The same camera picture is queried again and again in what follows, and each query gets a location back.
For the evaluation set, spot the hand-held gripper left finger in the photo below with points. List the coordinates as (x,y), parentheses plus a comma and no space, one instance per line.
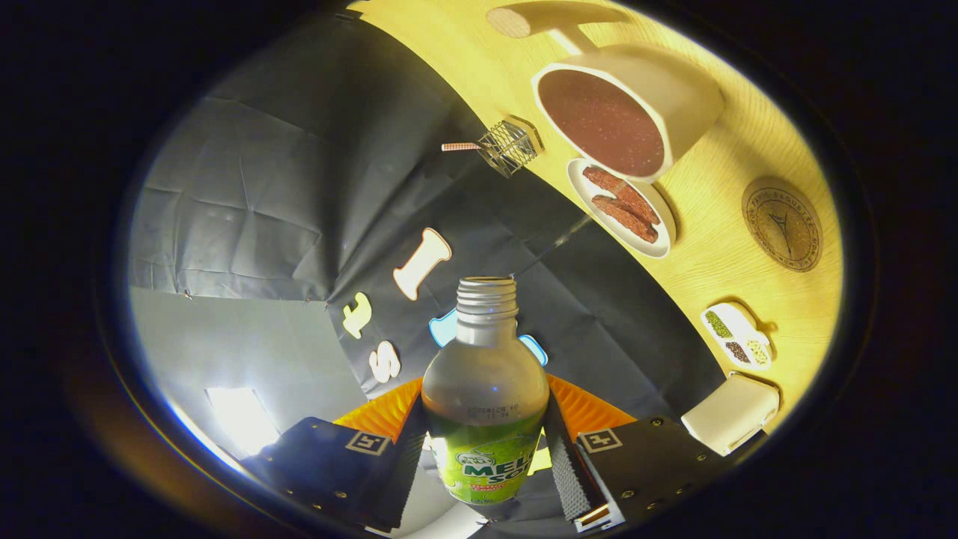
(400,471)

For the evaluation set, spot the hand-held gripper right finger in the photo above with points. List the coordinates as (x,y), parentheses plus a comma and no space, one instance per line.
(565,471)

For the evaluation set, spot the silver green label juice bottle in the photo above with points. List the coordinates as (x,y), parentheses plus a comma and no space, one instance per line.
(485,389)

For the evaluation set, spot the round cork coaster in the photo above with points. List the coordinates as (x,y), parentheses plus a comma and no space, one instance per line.
(782,223)

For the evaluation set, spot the white rectangular box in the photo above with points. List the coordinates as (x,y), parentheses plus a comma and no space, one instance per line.
(730,413)

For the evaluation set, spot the white divided dish with beans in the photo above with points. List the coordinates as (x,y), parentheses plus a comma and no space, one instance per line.
(737,337)

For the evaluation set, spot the white oval plate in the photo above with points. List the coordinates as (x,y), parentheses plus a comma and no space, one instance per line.
(662,239)

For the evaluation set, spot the brown snack strip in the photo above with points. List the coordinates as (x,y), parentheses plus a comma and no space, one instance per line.
(621,193)
(625,218)

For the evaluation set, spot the wooden table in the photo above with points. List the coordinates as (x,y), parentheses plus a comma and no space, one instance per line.
(711,247)

